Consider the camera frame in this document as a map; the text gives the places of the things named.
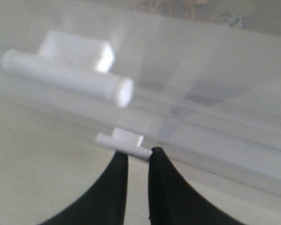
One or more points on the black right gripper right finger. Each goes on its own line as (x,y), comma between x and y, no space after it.
(173,201)

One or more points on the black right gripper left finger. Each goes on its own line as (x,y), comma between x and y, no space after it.
(104,203)

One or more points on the white plastic drawer cabinet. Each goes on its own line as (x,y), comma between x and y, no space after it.
(210,94)

